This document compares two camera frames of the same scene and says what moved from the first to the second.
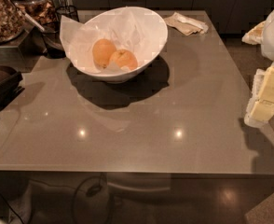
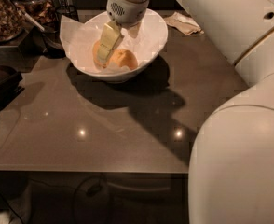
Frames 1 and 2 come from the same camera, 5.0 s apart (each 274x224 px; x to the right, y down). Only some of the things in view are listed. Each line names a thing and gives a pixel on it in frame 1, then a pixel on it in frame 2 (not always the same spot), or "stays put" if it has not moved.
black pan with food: [6, 22] stays put
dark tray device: [3, 85] stays put
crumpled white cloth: [184, 24] stays put
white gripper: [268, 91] to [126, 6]
